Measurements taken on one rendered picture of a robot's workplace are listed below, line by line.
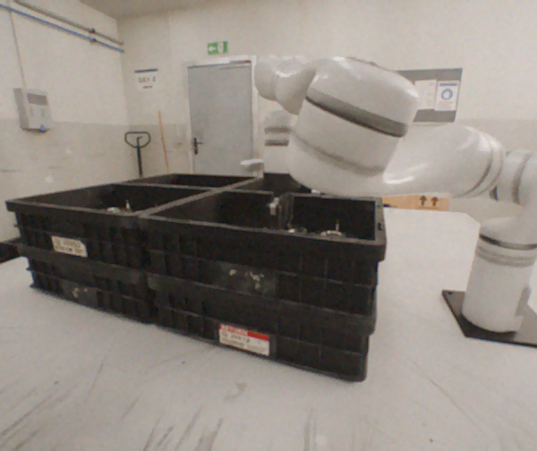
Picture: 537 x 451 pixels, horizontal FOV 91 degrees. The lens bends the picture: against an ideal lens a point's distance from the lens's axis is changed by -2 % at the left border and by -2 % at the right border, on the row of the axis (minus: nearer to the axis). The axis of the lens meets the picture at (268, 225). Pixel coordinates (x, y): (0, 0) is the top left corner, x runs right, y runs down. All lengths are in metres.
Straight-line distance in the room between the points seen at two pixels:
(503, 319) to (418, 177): 0.42
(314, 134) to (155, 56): 4.58
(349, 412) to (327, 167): 0.34
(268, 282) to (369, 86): 0.29
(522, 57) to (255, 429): 4.02
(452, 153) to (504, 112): 3.64
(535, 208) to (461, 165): 0.25
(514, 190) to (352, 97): 0.42
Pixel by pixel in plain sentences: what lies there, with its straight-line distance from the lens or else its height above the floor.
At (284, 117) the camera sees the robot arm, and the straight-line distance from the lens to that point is 0.52.
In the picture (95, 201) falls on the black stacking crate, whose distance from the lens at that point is 0.96.
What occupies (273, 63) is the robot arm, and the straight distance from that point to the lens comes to 0.50.
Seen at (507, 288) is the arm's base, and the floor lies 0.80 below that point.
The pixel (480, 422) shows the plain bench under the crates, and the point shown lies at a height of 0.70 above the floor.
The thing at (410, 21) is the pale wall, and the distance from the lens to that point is 3.92.
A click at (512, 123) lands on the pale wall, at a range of 4.03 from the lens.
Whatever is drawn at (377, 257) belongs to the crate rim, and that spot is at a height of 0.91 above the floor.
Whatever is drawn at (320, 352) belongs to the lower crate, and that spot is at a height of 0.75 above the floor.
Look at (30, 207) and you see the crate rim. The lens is 0.75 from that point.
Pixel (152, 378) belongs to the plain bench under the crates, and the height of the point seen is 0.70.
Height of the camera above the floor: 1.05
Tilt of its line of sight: 17 degrees down
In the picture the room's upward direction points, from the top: straight up
